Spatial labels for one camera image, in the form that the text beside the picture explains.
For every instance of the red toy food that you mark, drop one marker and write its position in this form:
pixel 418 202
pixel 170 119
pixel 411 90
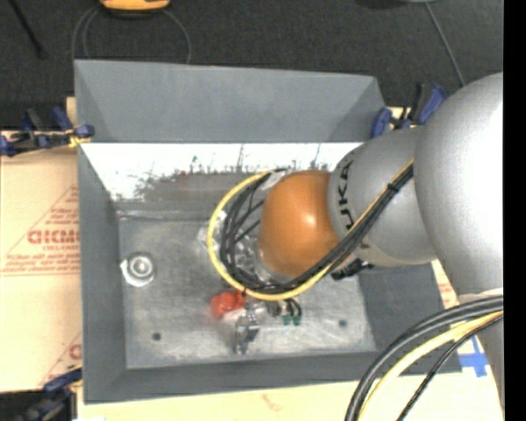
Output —
pixel 224 304

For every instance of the grey metal bin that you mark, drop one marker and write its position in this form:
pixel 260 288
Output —
pixel 175 314

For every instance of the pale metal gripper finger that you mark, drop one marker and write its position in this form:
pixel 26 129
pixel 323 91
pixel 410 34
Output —
pixel 252 325
pixel 240 341

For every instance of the black cylinder on white bracket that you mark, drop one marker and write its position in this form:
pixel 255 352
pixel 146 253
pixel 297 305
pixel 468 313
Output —
pixel 347 272

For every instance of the clear plastic bottle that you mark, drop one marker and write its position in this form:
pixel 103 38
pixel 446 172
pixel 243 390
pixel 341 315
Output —
pixel 210 237

